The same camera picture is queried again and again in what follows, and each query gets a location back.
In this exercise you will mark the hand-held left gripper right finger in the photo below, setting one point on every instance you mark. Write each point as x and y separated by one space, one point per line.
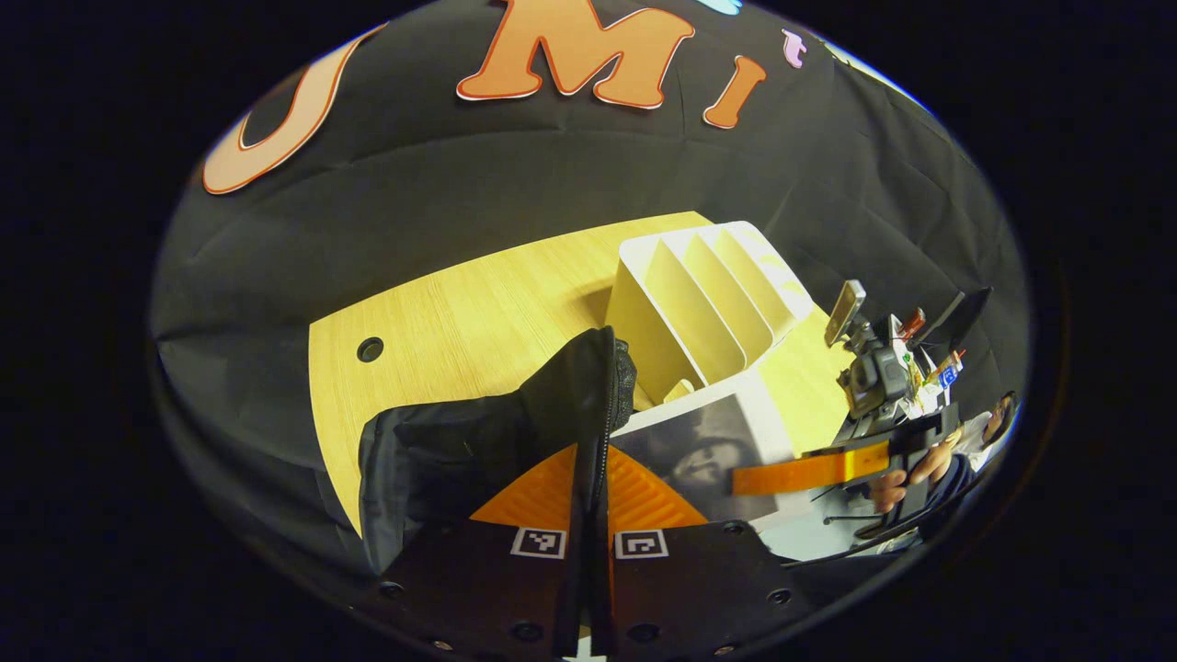
699 579

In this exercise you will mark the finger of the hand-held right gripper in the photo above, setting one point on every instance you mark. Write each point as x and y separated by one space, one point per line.
809 469

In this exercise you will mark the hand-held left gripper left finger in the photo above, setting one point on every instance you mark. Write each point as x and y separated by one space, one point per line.
460 579

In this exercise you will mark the portrait cover book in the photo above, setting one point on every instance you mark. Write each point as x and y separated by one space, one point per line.
708 441

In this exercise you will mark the black schoolbag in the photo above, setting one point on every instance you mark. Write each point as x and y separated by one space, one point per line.
441 460

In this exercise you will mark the white bookshelf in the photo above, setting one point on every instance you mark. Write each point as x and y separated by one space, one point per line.
644 322

